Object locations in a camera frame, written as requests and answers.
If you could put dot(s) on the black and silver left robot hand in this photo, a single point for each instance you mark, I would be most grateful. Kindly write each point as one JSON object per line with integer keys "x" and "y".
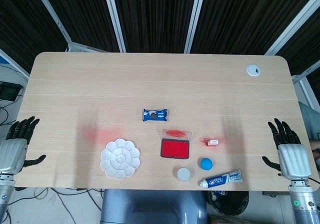
{"x": 12, "y": 153}

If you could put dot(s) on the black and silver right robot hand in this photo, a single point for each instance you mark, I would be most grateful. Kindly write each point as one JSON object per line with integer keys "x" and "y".
{"x": 295, "y": 161}

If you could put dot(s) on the small red-white stamp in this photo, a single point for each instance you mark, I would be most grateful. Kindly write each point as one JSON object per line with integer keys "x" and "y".
{"x": 213, "y": 142}

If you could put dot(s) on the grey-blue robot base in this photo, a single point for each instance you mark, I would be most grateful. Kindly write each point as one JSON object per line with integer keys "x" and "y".
{"x": 152, "y": 206}

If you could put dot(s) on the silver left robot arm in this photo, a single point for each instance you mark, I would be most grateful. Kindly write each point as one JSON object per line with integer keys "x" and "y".
{"x": 5, "y": 194}

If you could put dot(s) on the red ink pad with clear lid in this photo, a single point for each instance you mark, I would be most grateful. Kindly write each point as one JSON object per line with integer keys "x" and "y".
{"x": 174, "y": 148}

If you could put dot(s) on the person in grey clothing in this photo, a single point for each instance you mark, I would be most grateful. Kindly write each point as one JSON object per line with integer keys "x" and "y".
{"x": 310, "y": 121}

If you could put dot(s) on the black power box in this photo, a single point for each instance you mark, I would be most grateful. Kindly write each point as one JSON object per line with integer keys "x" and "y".
{"x": 8, "y": 90}

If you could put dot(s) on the blue and white toothpaste tube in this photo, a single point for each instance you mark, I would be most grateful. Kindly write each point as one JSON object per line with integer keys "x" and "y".
{"x": 222, "y": 179}

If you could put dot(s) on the blue ball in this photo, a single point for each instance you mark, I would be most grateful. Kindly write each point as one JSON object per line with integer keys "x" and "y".
{"x": 206, "y": 164}

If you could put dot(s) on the white flower-shaped paint palette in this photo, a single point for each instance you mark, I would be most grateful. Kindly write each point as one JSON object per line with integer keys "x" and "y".
{"x": 120, "y": 158}

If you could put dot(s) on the grey round cap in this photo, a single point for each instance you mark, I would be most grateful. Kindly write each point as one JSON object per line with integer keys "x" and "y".
{"x": 183, "y": 174}

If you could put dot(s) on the blue cookie packet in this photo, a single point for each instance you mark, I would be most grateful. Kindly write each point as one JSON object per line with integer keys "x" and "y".
{"x": 155, "y": 115}

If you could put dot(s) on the black table frame bar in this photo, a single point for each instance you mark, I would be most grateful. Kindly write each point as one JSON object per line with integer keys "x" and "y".
{"x": 275, "y": 193}

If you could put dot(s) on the white partition post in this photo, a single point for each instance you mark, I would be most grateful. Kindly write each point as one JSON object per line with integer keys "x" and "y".
{"x": 196, "y": 16}
{"x": 53, "y": 18}
{"x": 113, "y": 16}
{"x": 292, "y": 26}

